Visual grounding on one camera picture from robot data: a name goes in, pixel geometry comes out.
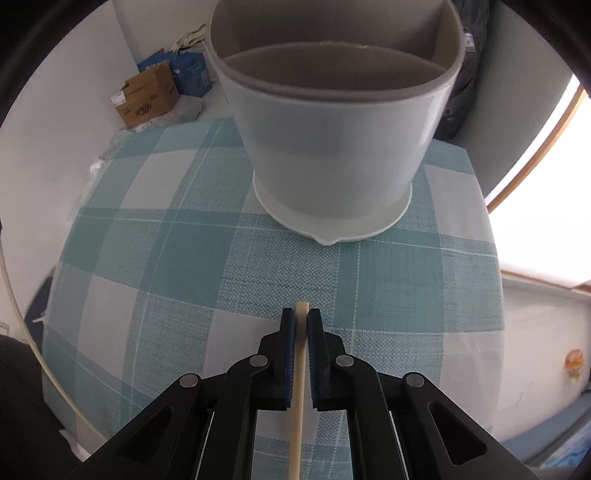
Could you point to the tall blue box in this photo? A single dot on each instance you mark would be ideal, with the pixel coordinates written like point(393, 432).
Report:
point(194, 74)

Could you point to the black backpack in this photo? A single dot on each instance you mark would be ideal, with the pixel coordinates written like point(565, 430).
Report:
point(466, 83)

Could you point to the brown cardboard box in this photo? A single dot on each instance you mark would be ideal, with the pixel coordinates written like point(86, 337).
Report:
point(147, 99)

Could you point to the clear plastic bags heap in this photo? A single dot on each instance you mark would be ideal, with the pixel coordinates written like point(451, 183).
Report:
point(184, 110)

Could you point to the wooden window frame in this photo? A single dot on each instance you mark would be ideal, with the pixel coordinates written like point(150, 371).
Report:
point(540, 138)

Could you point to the teal checkered tablecloth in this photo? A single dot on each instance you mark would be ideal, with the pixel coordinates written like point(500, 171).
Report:
point(184, 277)

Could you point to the dark clothing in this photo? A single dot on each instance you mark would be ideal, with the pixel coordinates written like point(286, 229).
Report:
point(32, 415)

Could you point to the white grey utensil holder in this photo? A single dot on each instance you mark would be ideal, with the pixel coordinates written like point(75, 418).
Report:
point(332, 152)

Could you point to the flat blue box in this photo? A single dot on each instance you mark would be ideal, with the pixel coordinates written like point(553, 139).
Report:
point(152, 60)

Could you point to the beige canvas tote bag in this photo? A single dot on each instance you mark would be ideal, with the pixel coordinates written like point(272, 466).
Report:
point(189, 39)

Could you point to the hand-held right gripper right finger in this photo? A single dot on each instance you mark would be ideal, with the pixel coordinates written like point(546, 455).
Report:
point(316, 355)

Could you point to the long beige chopstick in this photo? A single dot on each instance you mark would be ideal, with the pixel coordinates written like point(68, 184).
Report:
point(299, 392)

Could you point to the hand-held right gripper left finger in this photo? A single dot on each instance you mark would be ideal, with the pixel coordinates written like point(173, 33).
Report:
point(288, 355)

